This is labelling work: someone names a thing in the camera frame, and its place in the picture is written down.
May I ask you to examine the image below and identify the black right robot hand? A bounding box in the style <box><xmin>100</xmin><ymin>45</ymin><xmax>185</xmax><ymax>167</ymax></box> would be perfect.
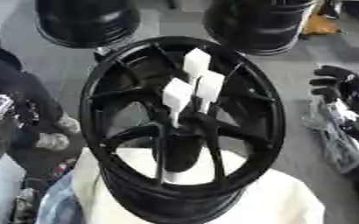
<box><xmin>308</xmin><ymin>64</ymin><xmax>359</xmax><ymax>125</ymax></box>

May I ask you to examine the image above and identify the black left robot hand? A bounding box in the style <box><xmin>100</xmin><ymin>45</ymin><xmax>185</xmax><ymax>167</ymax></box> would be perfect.
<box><xmin>0</xmin><ymin>43</ymin><xmax>67</xmax><ymax>138</ymax></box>

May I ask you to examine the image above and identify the black spoked wheel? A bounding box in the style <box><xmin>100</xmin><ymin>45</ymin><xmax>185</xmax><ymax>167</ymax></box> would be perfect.
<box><xmin>76</xmin><ymin>35</ymin><xmax>289</xmax><ymax>224</ymax></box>

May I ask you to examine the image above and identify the black round wheel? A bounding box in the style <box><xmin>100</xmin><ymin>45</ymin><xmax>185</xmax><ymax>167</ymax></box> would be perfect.
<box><xmin>33</xmin><ymin>0</ymin><xmax>143</xmax><ymax>49</ymax></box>
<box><xmin>201</xmin><ymin>0</ymin><xmax>318</xmax><ymax>57</ymax></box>

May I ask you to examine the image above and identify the white wheel stand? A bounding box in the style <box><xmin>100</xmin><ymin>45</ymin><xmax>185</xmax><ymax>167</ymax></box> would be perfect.
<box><xmin>67</xmin><ymin>146</ymin><xmax>327</xmax><ymax>224</ymax></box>

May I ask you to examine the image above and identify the white pin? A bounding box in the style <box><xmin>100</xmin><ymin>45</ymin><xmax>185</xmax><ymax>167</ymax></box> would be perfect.
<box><xmin>193</xmin><ymin>69</ymin><xmax>228</xmax><ymax>115</ymax></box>
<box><xmin>180</xmin><ymin>47</ymin><xmax>214</xmax><ymax>79</ymax></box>
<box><xmin>161</xmin><ymin>77</ymin><xmax>195</xmax><ymax>130</ymax></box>

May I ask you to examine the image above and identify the orange bag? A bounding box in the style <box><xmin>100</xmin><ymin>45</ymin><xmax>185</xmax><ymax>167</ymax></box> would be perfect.
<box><xmin>300</xmin><ymin>11</ymin><xmax>341</xmax><ymax>37</ymax></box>

